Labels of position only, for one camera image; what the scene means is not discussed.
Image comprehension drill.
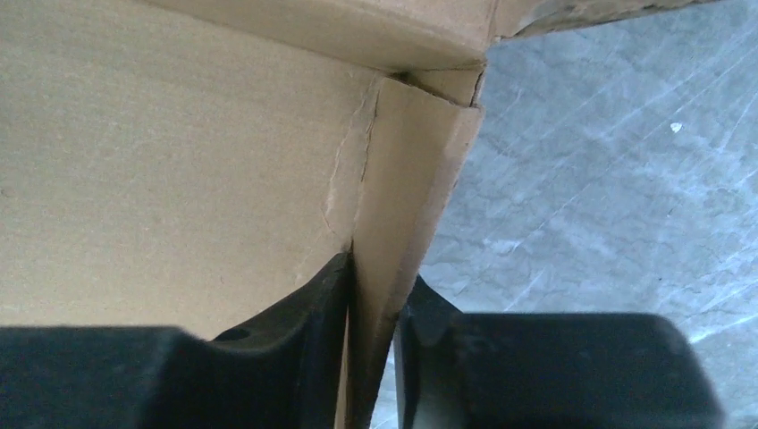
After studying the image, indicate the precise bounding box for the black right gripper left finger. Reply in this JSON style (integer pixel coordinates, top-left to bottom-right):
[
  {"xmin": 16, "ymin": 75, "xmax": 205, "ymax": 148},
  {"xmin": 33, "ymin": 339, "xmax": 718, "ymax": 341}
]
[{"xmin": 1, "ymin": 253, "xmax": 353, "ymax": 428}]

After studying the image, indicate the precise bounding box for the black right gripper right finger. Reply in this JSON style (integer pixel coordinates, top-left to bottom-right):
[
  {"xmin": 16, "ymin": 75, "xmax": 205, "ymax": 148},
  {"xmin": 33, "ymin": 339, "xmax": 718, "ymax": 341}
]
[{"xmin": 394, "ymin": 279, "xmax": 726, "ymax": 428}]

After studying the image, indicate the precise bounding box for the brown cardboard box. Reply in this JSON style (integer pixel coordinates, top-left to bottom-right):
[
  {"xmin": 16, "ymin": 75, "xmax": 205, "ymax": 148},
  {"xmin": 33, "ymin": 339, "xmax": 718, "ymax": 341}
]
[{"xmin": 0, "ymin": 0, "xmax": 724, "ymax": 429}]

